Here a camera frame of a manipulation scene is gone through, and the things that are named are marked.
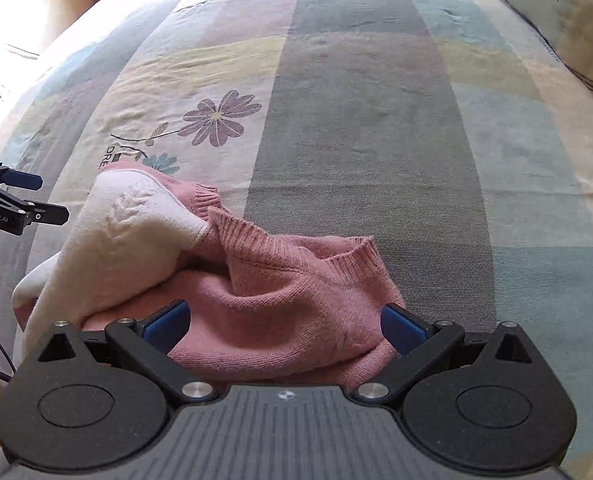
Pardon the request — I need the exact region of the pink and white knit sweater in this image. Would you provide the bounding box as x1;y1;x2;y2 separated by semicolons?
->
12;162;402;389

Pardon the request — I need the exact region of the patchwork pastel bed sheet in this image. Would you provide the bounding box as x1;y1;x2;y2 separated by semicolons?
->
0;0;593;479

